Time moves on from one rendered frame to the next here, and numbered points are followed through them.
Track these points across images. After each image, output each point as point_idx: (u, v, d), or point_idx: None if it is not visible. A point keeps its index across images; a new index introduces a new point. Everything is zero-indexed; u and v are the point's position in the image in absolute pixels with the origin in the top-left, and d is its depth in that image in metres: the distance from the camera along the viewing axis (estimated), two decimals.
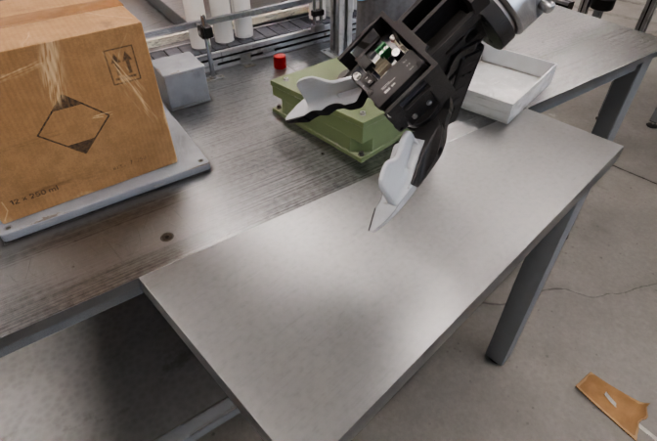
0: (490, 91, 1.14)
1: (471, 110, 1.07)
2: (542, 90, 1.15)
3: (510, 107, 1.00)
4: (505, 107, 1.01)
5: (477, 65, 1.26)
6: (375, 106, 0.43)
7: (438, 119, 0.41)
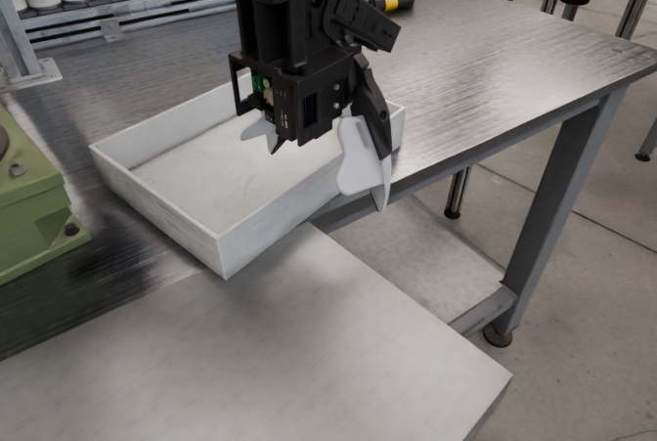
0: (247, 171, 0.50)
1: (164, 231, 0.43)
2: None
3: (215, 243, 0.37)
4: (207, 241, 0.37)
5: None
6: None
7: (364, 77, 0.36)
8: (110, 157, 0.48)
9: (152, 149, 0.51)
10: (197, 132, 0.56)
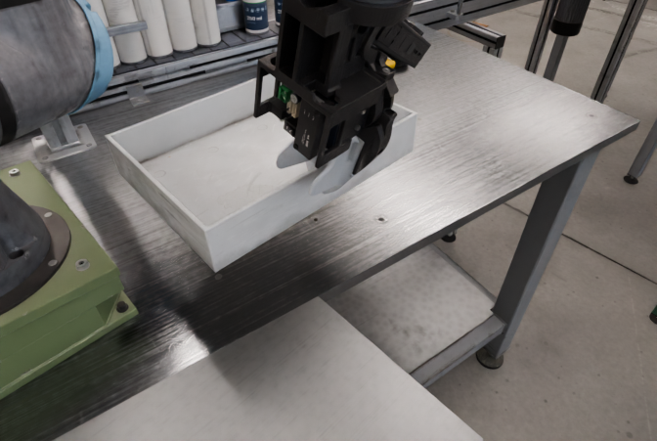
0: (255, 169, 0.51)
1: (166, 221, 0.45)
2: (373, 173, 0.50)
3: (204, 235, 0.37)
4: (198, 232, 0.38)
5: None
6: None
7: (389, 102, 0.36)
8: (126, 148, 0.50)
9: (167, 142, 0.53)
10: (214, 128, 0.57)
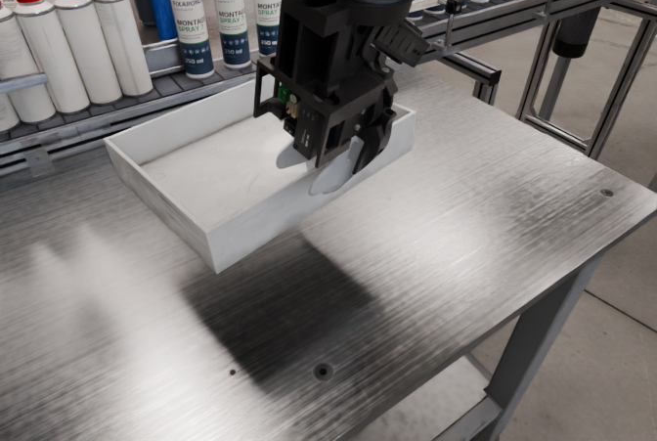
0: (254, 170, 0.51)
1: (166, 224, 0.45)
2: (372, 172, 0.50)
3: (205, 237, 0.37)
4: (199, 234, 0.38)
5: None
6: None
7: (389, 102, 0.36)
8: (125, 151, 0.50)
9: (165, 145, 0.53)
10: (212, 130, 0.57)
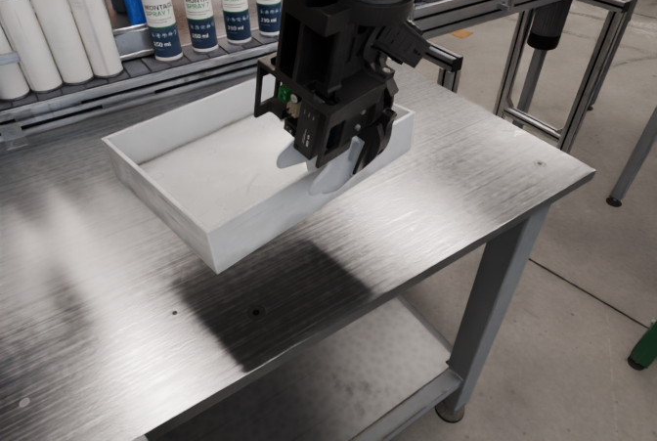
0: (253, 170, 0.51)
1: (166, 224, 0.45)
2: (372, 172, 0.50)
3: (206, 237, 0.37)
4: (199, 234, 0.38)
5: None
6: None
7: (389, 102, 0.36)
8: (123, 151, 0.50)
9: (164, 144, 0.53)
10: (210, 129, 0.57)
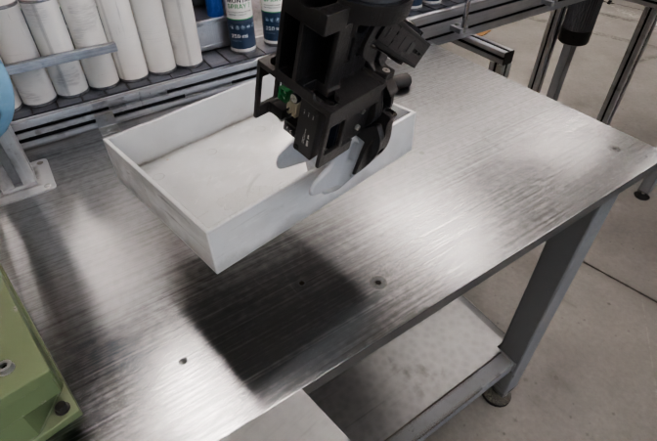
0: (254, 170, 0.51)
1: (166, 224, 0.45)
2: (372, 172, 0.50)
3: (205, 237, 0.37)
4: (199, 234, 0.38)
5: None
6: None
7: (389, 102, 0.36)
8: (124, 152, 0.50)
9: (165, 145, 0.53)
10: (212, 130, 0.57)
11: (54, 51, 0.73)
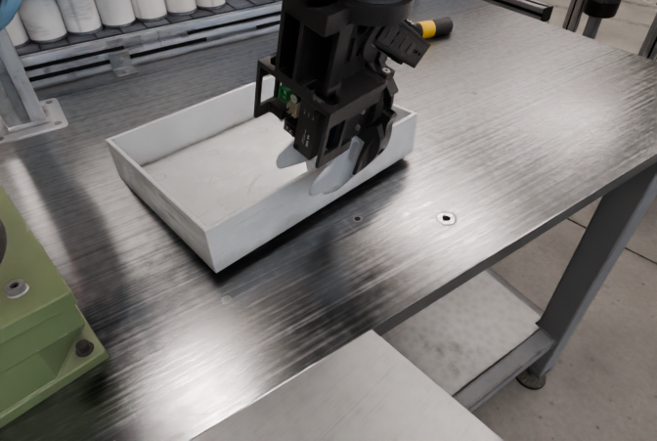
0: (255, 171, 0.51)
1: (167, 223, 0.45)
2: (373, 173, 0.50)
3: (204, 235, 0.37)
4: (198, 233, 0.38)
5: None
6: None
7: (389, 102, 0.36)
8: (127, 152, 0.50)
9: (167, 146, 0.54)
10: (214, 132, 0.57)
11: None
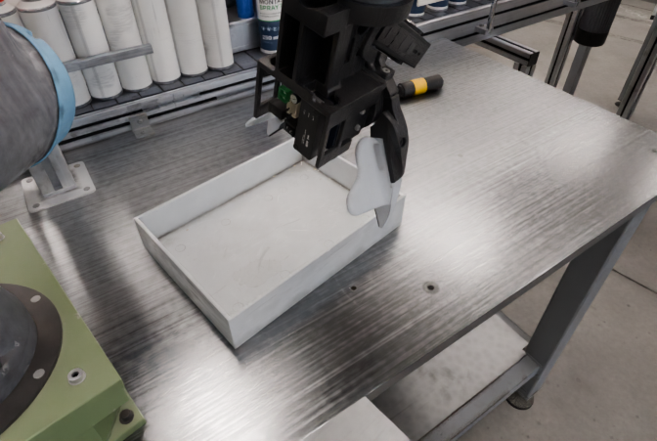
0: (264, 243, 0.59)
1: (190, 297, 0.52)
2: (367, 247, 0.58)
3: (228, 323, 0.45)
4: (222, 319, 0.46)
5: (288, 171, 0.70)
6: None
7: (389, 102, 0.36)
8: (151, 226, 0.57)
9: (185, 216, 0.61)
10: (225, 199, 0.64)
11: (91, 53, 0.72)
